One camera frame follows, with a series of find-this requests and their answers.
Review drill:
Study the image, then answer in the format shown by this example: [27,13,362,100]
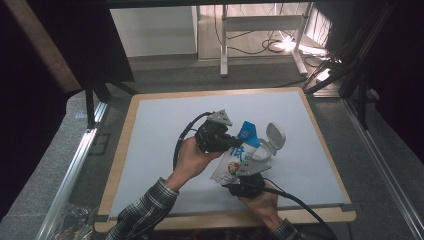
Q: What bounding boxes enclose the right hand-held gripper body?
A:
[221,159,273,200]

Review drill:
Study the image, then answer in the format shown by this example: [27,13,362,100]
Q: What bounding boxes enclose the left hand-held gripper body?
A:
[194,109,234,154]

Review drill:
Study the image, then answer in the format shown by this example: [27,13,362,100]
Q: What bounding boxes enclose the white packet with blue top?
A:
[210,120,264,186]

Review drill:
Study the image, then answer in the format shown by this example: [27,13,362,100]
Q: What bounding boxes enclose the white round object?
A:
[251,122,287,165]

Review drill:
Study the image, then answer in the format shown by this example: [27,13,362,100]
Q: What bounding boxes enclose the person's right hand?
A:
[238,181,286,232]

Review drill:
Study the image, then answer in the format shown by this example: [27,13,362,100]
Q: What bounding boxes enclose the person's left hand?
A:
[165,135,224,192]

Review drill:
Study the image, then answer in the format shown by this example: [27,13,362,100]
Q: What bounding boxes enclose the white table mat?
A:
[109,91,347,219]

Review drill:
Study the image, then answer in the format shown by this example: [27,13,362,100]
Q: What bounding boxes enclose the white power strip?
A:
[279,35,330,58]

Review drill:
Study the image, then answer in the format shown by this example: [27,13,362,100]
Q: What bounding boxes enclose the white cabinet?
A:
[109,5,198,58]

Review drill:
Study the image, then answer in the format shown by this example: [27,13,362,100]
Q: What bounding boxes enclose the black metal stand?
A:
[83,77,140,130]
[303,0,399,132]

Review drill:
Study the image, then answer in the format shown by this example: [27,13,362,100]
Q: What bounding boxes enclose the clear plastic bag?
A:
[52,202,98,240]

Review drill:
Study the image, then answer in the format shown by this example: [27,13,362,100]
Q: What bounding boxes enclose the brown wooden beam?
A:
[2,0,83,95]

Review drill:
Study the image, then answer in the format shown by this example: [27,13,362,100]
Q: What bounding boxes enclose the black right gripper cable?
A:
[264,178,338,240]

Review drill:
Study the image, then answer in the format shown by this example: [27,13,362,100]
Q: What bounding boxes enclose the black floor cables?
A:
[213,4,289,57]

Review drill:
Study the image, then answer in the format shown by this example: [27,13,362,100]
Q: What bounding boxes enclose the white metal desk frame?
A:
[219,3,310,78]

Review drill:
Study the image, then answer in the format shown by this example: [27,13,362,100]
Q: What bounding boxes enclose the aluminium rail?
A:
[34,100,109,240]
[342,97,424,240]

